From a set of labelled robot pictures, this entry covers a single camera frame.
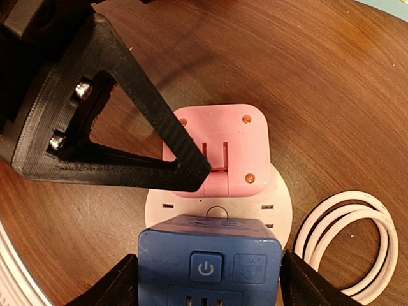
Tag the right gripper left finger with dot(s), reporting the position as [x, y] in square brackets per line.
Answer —
[118, 287]

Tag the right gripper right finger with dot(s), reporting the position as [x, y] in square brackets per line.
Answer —
[302, 285]

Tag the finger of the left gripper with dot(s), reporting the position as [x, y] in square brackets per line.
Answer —
[94, 117]

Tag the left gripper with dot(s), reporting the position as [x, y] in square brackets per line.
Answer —
[33, 34]

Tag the blue cube socket adapter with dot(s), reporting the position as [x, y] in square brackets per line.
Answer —
[189, 260]

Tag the pink round power strip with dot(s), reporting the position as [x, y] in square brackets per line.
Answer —
[272, 206]

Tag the pink plug adapter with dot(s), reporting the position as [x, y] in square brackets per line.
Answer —
[234, 139]

